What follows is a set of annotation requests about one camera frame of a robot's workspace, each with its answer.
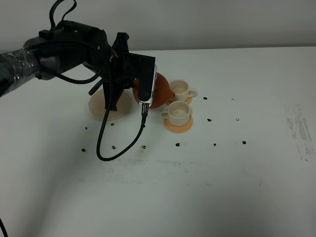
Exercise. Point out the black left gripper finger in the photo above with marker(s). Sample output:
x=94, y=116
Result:
x=113, y=92

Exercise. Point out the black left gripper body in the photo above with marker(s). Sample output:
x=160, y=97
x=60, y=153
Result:
x=119, y=60

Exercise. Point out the brown clay teapot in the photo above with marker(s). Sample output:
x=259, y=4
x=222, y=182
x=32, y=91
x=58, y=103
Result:
x=162, y=92

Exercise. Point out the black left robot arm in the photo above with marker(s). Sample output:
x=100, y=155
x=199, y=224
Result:
x=76, y=53

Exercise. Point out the far white teacup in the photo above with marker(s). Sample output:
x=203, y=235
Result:
x=182, y=91

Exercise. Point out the white teacup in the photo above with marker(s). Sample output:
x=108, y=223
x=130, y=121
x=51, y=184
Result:
x=182, y=91
x=178, y=113

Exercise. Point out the near white teacup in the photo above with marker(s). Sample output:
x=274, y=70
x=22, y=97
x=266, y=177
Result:
x=178, y=113

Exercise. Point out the far orange coaster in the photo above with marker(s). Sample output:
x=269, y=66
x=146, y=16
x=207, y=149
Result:
x=188, y=100

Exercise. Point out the orange coaster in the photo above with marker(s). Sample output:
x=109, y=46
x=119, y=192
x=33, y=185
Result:
x=178, y=129
x=188, y=100

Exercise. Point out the near orange coaster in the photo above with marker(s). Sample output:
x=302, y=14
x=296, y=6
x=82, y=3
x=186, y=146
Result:
x=178, y=129

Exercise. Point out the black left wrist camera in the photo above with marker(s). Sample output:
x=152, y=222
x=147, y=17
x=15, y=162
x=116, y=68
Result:
x=144, y=71

